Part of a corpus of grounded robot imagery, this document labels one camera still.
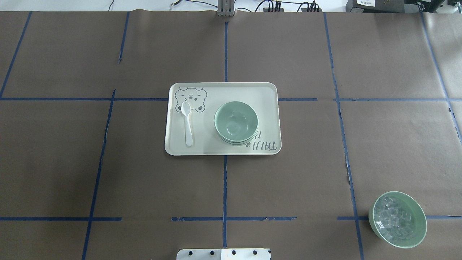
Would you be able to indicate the green bowl with ice cubes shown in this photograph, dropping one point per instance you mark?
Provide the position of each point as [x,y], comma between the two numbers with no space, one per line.
[398,219]

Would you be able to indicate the lone green bowl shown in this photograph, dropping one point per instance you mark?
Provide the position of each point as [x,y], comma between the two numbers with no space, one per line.
[236,120]

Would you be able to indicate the cream bear print tray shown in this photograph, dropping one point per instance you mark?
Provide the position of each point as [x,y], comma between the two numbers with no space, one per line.
[205,98]

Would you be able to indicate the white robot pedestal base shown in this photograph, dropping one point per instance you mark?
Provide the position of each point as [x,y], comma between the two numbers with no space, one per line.
[224,254]

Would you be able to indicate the white plastic spoon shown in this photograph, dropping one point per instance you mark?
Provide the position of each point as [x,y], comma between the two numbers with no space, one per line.
[186,111]

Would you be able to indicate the green bowl on tray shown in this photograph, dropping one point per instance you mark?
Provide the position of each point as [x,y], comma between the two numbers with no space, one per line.
[244,142]

